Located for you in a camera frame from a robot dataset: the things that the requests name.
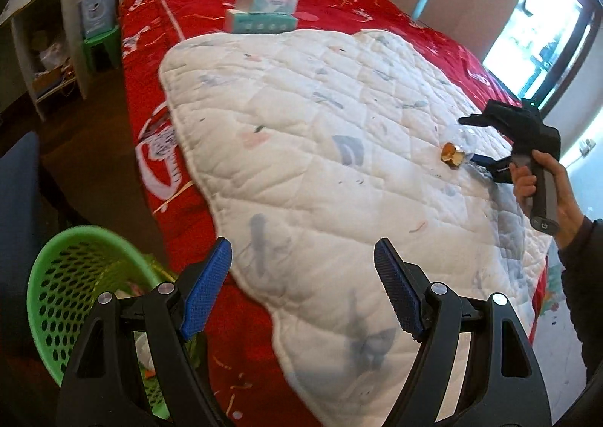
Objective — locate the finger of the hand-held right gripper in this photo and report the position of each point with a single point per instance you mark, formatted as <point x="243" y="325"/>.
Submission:
<point x="494" y="168"/>
<point x="476" y="121"/>

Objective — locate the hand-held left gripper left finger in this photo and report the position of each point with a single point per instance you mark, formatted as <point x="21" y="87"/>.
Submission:
<point x="207" y="290"/>

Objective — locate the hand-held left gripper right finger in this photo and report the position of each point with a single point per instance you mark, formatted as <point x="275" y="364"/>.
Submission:
<point x="398" y="288"/>

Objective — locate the clear plastic wrapper with food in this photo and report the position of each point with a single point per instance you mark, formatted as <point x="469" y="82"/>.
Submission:
<point x="457" y="144"/>

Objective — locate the green mesh waste basket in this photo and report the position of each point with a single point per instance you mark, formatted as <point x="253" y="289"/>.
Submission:
<point x="61" y="276"/>

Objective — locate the person's right forearm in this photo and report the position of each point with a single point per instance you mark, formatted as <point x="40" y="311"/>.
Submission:
<point x="584" y="290"/>

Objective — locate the person's right hand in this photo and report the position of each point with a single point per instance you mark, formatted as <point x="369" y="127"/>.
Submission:
<point x="565" y="205"/>

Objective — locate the white crumpled paper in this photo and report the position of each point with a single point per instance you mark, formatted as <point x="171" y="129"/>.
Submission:
<point x="145" y="351"/>

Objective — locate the bright window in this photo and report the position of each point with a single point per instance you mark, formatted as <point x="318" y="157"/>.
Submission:
<point x="537" y="36"/>

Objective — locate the white quilted blanket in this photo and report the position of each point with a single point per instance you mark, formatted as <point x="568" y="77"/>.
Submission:
<point x="329" y="149"/>

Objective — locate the dark blue chair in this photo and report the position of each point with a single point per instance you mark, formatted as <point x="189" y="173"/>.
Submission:
<point x="16" y="219"/>

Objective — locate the red printed bed blanket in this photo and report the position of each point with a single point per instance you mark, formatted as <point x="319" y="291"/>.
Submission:
<point x="150" y="78"/>

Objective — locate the teal tissue pack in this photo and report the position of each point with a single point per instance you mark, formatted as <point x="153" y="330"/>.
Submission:
<point x="266" y="2"/>
<point x="259" y="22"/>

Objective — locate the green plastic stool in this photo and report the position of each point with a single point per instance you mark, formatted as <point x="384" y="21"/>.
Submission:
<point x="101" y="43"/>

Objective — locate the white plastic bag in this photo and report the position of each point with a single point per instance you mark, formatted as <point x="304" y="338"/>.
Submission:
<point x="49" y="52"/>

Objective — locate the pale blue paper bag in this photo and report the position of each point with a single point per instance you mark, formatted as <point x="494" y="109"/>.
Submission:
<point x="98" y="12"/>

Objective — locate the white wall socket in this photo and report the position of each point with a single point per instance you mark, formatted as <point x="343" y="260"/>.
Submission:
<point x="587" y="146"/>

